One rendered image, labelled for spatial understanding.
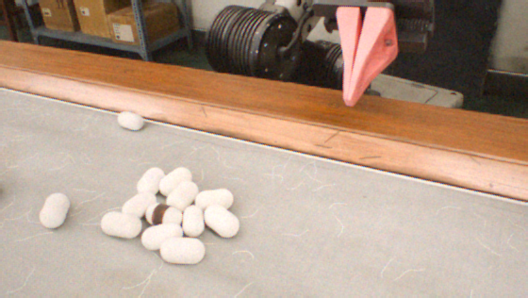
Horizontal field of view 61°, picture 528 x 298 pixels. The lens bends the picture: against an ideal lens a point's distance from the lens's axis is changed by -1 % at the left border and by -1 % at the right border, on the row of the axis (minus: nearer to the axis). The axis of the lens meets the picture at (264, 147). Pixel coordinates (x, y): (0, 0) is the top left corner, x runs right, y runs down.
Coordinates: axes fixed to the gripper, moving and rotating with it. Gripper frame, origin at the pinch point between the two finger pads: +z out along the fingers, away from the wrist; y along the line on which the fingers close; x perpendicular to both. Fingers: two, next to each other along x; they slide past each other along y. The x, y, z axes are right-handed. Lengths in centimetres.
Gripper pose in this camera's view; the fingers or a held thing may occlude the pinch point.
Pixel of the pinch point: (351, 94)
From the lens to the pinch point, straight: 40.3
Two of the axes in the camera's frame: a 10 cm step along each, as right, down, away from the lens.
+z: -3.0, 9.2, -2.5
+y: 8.9, 1.8, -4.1
